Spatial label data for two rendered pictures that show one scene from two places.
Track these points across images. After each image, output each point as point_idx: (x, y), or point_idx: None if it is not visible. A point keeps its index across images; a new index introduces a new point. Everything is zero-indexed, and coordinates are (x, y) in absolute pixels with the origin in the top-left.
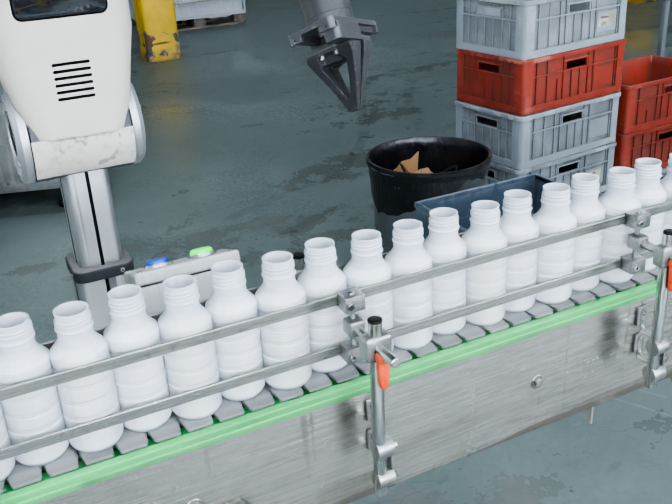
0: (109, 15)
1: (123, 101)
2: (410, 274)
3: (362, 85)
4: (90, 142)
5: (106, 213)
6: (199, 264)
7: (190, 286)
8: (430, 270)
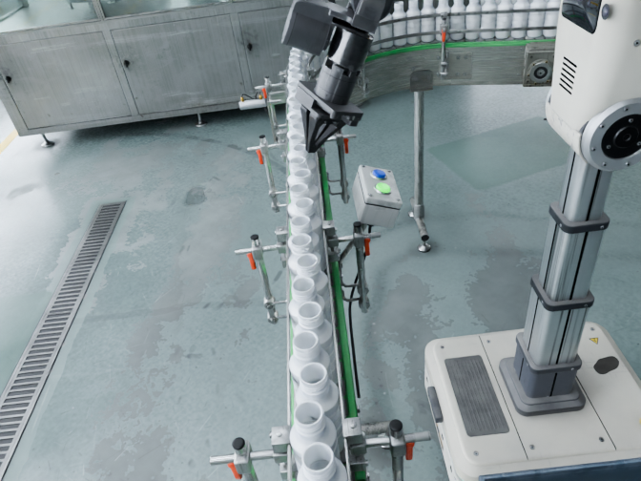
0: (593, 38)
1: (583, 112)
2: (287, 258)
3: (308, 139)
4: (563, 125)
5: (573, 184)
6: (362, 185)
7: (290, 162)
8: (286, 268)
